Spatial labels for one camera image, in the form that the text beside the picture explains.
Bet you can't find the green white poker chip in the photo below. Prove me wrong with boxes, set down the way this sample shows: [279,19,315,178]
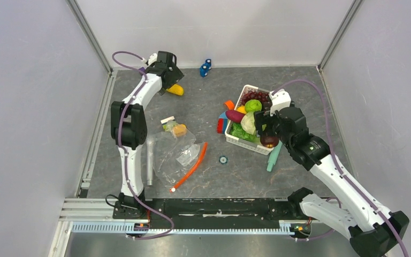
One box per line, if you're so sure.
[219,156,229,164]

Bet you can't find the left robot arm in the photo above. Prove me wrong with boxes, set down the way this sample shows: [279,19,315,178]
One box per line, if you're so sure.
[110,51,184,220]

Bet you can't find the dark red fake grapes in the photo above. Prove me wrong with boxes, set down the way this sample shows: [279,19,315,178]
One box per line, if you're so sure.
[240,90,270,105]

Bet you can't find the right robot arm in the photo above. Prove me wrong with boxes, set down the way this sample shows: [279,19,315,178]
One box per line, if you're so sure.
[254,106,409,256]

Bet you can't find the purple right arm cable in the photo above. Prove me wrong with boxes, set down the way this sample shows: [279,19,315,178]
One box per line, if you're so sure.
[271,78,410,257]

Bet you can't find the white green stacked block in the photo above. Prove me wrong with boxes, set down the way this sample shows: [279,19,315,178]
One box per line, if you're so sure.
[161,116,175,126]

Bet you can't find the small green fake fruit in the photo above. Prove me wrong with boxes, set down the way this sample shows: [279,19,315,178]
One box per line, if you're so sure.
[244,99,263,112]

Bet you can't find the fake green cabbage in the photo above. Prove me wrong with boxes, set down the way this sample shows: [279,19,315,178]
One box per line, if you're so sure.
[240,112,256,135]

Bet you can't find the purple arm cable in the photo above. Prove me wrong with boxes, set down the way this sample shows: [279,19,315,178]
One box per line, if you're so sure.
[271,78,410,257]
[111,51,175,241]

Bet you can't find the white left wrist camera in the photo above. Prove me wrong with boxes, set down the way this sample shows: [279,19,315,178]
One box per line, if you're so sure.
[145,53,157,66]

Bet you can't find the silver metal cylinder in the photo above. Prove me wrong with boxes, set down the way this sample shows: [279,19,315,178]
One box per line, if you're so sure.
[146,135,155,186]

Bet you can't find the fake yellow lemon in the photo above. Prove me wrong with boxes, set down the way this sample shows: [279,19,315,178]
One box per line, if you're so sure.
[236,105,247,115]

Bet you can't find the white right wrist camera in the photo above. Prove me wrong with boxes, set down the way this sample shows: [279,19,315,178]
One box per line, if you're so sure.
[269,89,292,116]

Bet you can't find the orange toy cup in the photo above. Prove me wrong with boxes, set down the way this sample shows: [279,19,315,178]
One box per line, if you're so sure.
[223,100,235,110]

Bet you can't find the fake green lettuce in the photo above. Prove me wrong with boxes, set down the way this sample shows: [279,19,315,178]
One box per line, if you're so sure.
[230,123,260,143]

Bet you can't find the fake yellow corn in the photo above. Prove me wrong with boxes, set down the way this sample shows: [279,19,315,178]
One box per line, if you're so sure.
[166,84,184,96]

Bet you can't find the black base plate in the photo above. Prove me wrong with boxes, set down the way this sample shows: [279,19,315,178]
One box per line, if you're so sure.
[112,198,309,230]

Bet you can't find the blue toy car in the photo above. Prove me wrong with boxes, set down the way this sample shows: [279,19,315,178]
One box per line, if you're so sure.
[199,58,212,78]

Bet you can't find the clear zip top bag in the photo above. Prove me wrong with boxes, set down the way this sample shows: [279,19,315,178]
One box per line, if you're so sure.
[153,120,208,193]

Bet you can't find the purple fake sweet potato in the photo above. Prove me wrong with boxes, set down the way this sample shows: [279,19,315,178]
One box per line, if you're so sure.
[225,110,245,124]

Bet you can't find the red blue toy block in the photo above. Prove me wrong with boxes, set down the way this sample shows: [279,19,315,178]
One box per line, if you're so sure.
[216,111,229,134]

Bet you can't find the dark maroon fake fruit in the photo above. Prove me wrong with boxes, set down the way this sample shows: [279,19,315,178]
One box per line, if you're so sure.
[260,132,279,148]

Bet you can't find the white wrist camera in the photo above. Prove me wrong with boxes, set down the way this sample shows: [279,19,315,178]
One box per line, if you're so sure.
[269,89,292,116]
[145,53,157,66]

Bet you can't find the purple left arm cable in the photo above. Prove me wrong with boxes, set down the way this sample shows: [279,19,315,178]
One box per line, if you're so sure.
[111,51,175,241]

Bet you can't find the yellow toy cylinder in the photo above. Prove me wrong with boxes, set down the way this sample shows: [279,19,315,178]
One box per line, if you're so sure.
[172,124,187,138]

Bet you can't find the white plastic basket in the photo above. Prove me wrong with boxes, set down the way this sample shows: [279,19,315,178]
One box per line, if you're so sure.
[224,85,274,155]

